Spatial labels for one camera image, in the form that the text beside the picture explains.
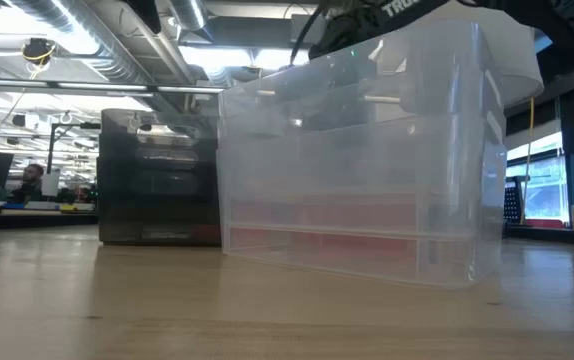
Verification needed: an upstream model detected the yellow hanging cable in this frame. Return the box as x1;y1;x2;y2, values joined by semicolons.
518;96;537;226

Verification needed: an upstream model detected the background office desk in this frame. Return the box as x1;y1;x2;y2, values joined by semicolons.
0;200;99;231

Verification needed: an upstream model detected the large silver ceiling duct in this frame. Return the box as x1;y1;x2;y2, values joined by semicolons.
9;0;203;114

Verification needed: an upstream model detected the person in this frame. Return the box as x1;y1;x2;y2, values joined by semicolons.
8;163;47;204

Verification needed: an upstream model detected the table lamp with white shade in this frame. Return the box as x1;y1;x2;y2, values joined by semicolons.
416;0;545;109

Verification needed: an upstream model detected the red box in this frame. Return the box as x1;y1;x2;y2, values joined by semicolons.
228;198;419;267

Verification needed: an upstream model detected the black metal frame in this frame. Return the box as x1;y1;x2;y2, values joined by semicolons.
45;121;102;176

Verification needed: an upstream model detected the black perforated panel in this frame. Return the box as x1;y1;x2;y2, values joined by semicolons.
503;176;527;226

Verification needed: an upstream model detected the long ceiling light bar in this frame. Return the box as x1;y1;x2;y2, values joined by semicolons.
0;77;226;97

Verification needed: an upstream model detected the white sign board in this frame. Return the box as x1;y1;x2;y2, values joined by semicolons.
40;169;62;198

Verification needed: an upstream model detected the dark counter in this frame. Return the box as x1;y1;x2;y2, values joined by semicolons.
502;223;574;248

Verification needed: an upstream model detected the black ceiling dome device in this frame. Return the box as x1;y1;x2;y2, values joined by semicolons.
20;37;58;66

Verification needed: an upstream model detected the small silver ceiling duct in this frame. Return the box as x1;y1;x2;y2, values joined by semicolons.
168;0;209;32

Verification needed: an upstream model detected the smoke grey plastic basket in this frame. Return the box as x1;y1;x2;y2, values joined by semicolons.
99;107;221;151
96;139;221;176
96;164;222;247

